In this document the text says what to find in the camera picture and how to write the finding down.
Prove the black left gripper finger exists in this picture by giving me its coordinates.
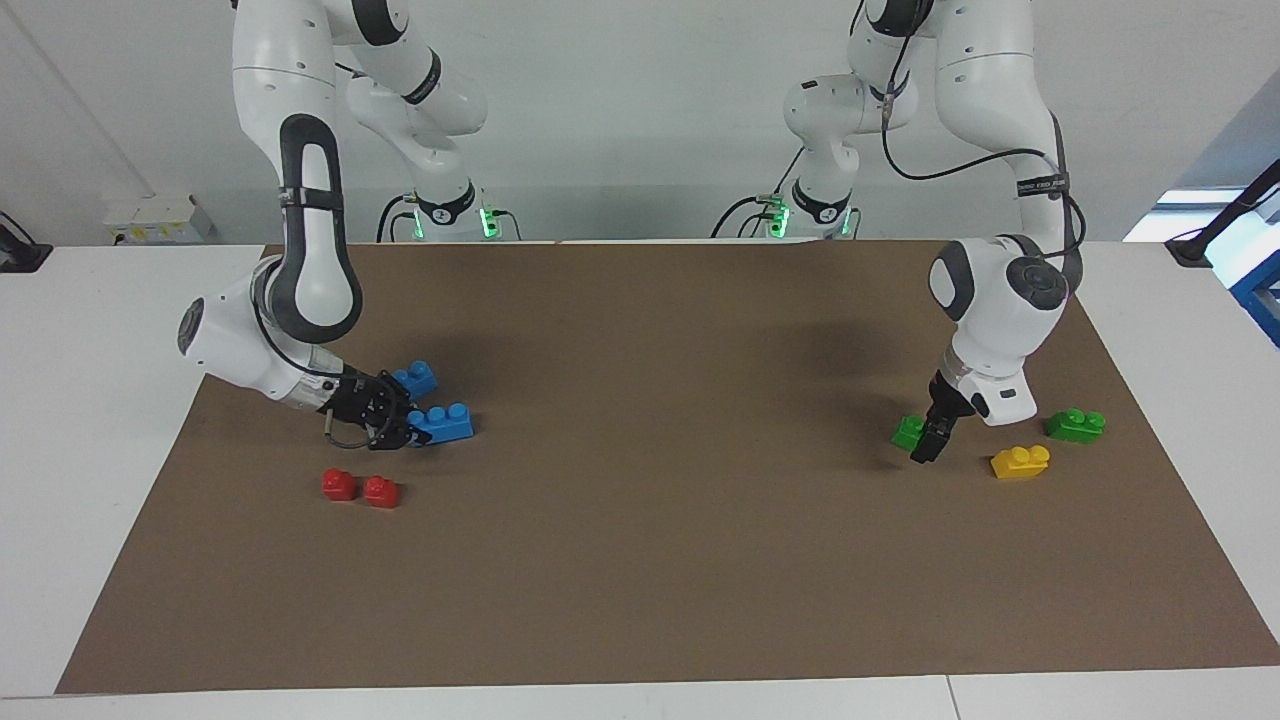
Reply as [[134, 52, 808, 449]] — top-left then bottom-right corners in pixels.
[[910, 413, 953, 466]]

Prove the yellow two-stud toy block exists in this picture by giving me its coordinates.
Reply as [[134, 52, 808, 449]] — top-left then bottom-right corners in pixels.
[[990, 444, 1051, 481]]

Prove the brown table mat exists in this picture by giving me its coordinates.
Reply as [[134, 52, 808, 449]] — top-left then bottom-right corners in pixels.
[[55, 240, 1280, 695]]

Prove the black table clamp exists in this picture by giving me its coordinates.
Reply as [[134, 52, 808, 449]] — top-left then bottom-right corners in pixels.
[[0, 212, 53, 273]]

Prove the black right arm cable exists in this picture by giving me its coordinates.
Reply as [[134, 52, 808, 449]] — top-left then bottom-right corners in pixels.
[[323, 405, 386, 450]]

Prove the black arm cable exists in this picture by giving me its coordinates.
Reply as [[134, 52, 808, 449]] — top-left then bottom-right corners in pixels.
[[323, 405, 386, 450], [855, 0, 1087, 296]]

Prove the black base cable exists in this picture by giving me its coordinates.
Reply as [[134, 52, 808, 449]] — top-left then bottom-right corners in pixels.
[[710, 195, 773, 240], [376, 193, 415, 243]]

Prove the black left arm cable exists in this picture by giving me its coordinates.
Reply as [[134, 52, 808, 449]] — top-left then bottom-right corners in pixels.
[[855, 0, 1087, 296]]

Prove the white wall socket box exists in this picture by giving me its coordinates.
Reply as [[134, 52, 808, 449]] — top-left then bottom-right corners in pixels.
[[103, 195, 216, 244]]

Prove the blue metal frame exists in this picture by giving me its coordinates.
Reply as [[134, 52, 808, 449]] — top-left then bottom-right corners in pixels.
[[1228, 215, 1280, 349]]

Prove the black camera stand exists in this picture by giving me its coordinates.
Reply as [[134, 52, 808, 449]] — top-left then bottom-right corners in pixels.
[[1165, 160, 1280, 267]]

